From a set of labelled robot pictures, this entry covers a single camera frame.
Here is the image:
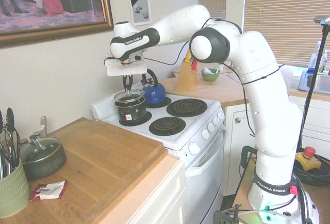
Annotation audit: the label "wide wooden window blind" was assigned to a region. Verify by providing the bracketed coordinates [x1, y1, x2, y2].
[243, 0, 330, 69]

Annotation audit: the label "white electric stove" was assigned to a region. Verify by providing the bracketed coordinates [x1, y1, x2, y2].
[91, 81, 229, 224]

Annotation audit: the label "steel sink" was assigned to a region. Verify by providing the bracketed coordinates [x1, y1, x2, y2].
[298, 68, 330, 93]

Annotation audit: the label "white corner cabinet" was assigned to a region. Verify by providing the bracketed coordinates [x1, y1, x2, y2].
[223, 97, 330, 196]

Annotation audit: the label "red and white packet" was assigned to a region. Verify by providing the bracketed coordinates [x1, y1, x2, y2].
[28, 180, 69, 201]

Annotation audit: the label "grey paper print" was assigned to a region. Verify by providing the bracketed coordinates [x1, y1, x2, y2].
[128, 0, 152, 27]

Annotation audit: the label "glass lid with black knob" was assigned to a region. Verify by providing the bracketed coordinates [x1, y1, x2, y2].
[113, 88, 145, 105]

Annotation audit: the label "dark green saucepan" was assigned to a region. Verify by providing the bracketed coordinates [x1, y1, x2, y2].
[19, 116, 67, 181]

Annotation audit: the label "black metal frame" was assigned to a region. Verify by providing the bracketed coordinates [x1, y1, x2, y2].
[233, 145, 258, 209]

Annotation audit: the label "blue kettle with black handle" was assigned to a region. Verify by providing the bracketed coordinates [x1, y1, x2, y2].
[140, 68, 167, 106]

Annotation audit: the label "coiled black cables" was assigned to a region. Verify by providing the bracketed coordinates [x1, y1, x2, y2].
[293, 154, 330, 187]

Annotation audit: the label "large wooden cutting board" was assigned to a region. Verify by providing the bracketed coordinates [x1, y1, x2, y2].
[0, 117, 164, 224]

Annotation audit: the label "green bowl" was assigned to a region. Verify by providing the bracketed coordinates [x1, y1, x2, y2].
[201, 68, 221, 82]

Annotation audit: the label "dark lid with grey handle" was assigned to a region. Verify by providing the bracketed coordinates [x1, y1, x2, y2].
[21, 135, 61, 163]

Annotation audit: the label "black kitchen tongs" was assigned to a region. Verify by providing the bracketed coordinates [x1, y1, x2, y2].
[5, 107, 16, 145]

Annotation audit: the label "black coil burner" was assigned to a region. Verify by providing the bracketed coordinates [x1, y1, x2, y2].
[148, 117, 186, 136]
[167, 98, 208, 118]
[119, 110, 153, 127]
[145, 96, 172, 109]

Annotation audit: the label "black camera stand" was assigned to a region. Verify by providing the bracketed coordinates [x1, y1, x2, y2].
[296, 14, 330, 150]

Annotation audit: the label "black table clamp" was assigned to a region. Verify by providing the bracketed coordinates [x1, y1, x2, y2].
[213, 204, 243, 224]

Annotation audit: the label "clear spray bottle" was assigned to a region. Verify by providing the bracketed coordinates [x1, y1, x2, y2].
[308, 40, 322, 74]

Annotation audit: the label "black whisk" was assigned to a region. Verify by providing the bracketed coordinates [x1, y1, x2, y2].
[0, 128, 22, 169]

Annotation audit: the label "yellow emergency stop button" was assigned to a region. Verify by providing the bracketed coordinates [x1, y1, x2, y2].
[295, 146, 322, 172]

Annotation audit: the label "white base cabinet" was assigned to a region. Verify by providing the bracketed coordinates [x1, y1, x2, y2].
[99, 149, 188, 224]

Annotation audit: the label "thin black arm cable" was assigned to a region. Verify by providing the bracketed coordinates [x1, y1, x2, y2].
[142, 17, 284, 138]

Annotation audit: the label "black pot with red sticker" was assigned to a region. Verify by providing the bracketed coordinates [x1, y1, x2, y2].
[114, 97, 147, 126]

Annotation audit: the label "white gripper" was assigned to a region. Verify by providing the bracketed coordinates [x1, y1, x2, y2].
[106, 60, 148, 97]

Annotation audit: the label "green ribbed utensil holder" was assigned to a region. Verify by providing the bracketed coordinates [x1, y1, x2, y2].
[0, 158, 30, 216]

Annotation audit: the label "clear soap bottle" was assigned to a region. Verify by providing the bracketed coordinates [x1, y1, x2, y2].
[318, 50, 329, 75]

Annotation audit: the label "wooden knife block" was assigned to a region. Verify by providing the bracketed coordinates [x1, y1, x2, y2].
[176, 58, 199, 92]

